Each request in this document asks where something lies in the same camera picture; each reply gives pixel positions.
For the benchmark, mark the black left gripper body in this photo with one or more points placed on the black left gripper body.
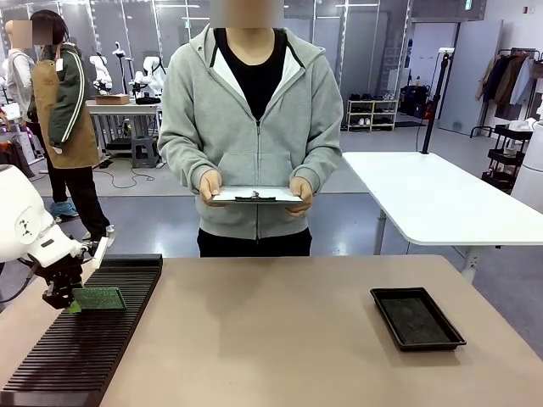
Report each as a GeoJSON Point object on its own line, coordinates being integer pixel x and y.
{"type": "Point", "coordinates": [63, 273]}

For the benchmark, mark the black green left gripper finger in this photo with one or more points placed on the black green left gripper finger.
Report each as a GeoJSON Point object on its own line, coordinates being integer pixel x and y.
{"type": "Point", "coordinates": [52, 297]}
{"type": "Point", "coordinates": [73, 302]}

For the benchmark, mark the green PCB board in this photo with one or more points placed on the green PCB board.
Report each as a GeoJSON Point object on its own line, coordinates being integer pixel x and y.
{"type": "Point", "coordinates": [102, 299]}

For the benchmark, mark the clipboard with white paper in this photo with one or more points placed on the clipboard with white paper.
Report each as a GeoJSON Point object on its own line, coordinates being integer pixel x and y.
{"type": "Point", "coordinates": [246, 195]}

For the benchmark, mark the gray-sleeved left forearm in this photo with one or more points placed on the gray-sleeved left forearm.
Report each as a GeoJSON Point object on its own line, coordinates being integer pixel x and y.
{"type": "Point", "coordinates": [318, 161]}

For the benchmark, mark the gray-sleeved right forearm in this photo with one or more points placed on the gray-sleeved right forearm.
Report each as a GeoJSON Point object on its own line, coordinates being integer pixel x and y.
{"type": "Point", "coordinates": [186, 161]}

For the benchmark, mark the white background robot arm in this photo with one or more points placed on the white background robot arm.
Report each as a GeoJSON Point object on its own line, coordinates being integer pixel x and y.
{"type": "Point", "coordinates": [101, 70]}
{"type": "Point", "coordinates": [150, 74]}

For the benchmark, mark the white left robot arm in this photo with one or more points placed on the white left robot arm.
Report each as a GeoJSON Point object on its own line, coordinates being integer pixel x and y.
{"type": "Point", "coordinates": [21, 212]}

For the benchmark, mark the black slotted PCB rack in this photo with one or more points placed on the black slotted PCB rack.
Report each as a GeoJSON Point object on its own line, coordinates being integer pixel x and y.
{"type": "Point", "coordinates": [106, 330]}

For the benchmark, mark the person's right hand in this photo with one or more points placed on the person's right hand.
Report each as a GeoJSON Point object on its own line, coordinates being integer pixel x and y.
{"type": "Point", "coordinates": [211, 184]}

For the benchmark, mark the person's left hand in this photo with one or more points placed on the person's left hand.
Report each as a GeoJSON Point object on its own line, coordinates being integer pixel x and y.
{"type": "Point", "coordinates": [306, 195]}

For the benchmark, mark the gray step stool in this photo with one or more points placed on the gray step stool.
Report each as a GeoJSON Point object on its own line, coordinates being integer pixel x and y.
{"type": "Point", "coordinates": [144, 152]}

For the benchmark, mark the person in brown apron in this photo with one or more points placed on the person in brown apron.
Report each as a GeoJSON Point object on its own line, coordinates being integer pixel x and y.
{"type": "Point", "coordinates": [68, 118]}

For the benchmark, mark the white background work table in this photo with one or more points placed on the white background work table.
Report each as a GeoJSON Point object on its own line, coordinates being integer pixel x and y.
{"type": "Point", "coordinates": [123, 111]}

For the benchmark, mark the cardboard box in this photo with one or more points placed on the cardboard box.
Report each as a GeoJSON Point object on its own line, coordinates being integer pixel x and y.
{"type": "Point", "coordinates": [112, 99]}

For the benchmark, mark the person in gray hoodie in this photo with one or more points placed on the person in gray hoodie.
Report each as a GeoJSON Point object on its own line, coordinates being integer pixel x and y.
{"type": "Point", "coordinates": [250, 144]}

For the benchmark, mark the dark foam pad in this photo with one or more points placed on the dark foam pad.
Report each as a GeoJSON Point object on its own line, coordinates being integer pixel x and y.
{"type": "Point", "coordinates": [415, 320]}

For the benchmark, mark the wooden shoe rack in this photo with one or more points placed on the wooden shoe rack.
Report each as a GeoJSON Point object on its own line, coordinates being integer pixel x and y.
{"type": "Point", "coordinates": [373, 114]}

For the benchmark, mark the white side table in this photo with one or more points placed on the white side table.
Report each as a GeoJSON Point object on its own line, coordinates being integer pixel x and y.
{"type": "Point", "coordinates": [432, 195]}

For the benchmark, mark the black plastic tray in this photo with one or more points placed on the black plastic tray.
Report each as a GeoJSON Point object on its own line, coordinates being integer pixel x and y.
{"type": "Point", "coordinates": [460, 339]}

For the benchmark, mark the black equipment cases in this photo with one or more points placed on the black equipment cases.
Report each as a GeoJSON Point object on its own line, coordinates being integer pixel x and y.
{"type": "Point", "coordinates": [413, 101]}

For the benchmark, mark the black utility cart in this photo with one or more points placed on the black utility cart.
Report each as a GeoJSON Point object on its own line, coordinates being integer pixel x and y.
{"type": "Point", "coordinates": [507, 157]}

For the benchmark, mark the white cylindrical appliance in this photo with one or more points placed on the white cylindrical appliance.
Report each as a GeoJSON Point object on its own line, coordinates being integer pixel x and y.
{"type": "Point", "coordinates": [530, 169]}

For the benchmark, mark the coat rack with coats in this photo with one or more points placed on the coat rack with coats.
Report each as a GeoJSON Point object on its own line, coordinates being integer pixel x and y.
{"type": "Point", "coordinates": [509, 80]}

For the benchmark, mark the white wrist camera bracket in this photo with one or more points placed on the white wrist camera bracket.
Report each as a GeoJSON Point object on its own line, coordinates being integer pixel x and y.
{"type": "Point", "coordinates": [102, 250]}

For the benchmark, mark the black pole with camera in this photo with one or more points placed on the black pole with camera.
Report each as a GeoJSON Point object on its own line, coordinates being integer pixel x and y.
{"type": "Point", "coordinates": [434, 97]}

